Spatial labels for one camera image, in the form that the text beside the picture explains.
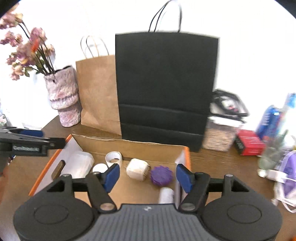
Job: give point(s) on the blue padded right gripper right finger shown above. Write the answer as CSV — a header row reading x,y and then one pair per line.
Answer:
x,y
195,185

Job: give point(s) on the white cylinder bottle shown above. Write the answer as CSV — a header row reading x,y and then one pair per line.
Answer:
x,y
166,195

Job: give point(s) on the blue drink can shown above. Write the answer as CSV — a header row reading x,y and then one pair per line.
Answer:
x,y
268,126

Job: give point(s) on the clear plastic grain container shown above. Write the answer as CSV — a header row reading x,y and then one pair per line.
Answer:
x,y
220,133

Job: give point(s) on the white thread spool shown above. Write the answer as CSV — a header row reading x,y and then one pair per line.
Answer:
x,y
138,169

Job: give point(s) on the dried pink flower bouquet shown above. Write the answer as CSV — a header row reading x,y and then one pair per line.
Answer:
x,y
34,54

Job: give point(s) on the pink textured flower vase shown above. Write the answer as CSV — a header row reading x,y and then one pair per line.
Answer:
x,y
64,97

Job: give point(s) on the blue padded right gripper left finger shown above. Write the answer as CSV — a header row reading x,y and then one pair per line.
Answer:
x,y
99,185

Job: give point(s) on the purple tissue pack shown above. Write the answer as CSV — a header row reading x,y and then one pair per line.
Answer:
x,y
289,175

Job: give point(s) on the small red box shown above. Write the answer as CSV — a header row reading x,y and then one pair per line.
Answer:
x,y
248,143

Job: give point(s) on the brown paper shopping bag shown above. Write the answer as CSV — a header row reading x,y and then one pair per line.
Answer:
x,y
96,78

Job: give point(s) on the black glasses on container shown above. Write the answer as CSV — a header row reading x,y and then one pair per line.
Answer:
x,y
227,105

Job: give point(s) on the white plastic jar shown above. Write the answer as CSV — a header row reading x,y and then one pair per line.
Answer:
x,y
78,165

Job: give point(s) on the white tape roll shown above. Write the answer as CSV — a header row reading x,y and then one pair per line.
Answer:
x,y
112,158

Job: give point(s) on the white round lid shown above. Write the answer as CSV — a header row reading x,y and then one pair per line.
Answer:
x,y
101,167

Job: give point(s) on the black paper shopping bag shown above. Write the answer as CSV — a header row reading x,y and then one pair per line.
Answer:
x,y
164,85

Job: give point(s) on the clear plastic water bottle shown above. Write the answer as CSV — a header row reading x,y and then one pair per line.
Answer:
x,y
284,140

